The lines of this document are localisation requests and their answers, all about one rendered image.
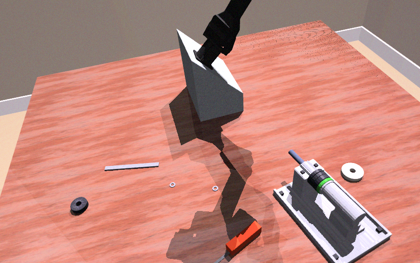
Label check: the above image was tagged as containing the white flat washer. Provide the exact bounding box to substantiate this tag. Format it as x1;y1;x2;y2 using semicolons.
341;163;364;181

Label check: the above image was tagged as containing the green spacer ring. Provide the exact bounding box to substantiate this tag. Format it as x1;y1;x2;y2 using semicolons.
316;178;334;194

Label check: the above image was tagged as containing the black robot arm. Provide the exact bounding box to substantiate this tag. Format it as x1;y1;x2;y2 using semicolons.
193;0;252;70

